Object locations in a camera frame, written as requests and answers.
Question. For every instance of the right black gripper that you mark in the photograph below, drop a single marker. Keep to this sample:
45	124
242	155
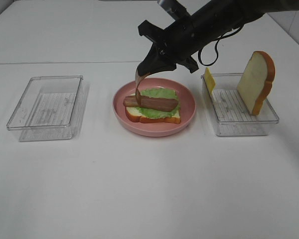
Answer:
167	50

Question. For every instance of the bacon strip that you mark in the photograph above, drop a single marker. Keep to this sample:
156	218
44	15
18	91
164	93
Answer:
138	79
161	104

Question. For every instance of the green lettuce leaf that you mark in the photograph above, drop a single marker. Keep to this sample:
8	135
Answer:
159	93

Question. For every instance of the bread slice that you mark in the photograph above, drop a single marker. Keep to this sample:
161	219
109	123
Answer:
135	116
256	81

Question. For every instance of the yellow cheese slice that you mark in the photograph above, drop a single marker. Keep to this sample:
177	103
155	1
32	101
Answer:
209	81

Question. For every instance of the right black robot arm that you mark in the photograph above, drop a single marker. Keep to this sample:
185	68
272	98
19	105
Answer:
189	33

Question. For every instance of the pink round plate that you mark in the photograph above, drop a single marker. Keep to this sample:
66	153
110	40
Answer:
156	129

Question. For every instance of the right clear plastic container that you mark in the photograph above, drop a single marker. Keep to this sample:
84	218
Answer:
228	114

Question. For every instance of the clear plastic container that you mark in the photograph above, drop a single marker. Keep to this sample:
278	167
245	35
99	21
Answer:
228	114
49	109

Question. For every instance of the left clear plastic container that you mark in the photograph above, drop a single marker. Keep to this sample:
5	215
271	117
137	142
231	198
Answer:
49	109

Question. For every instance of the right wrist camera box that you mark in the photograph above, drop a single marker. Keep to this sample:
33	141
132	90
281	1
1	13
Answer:
175	9

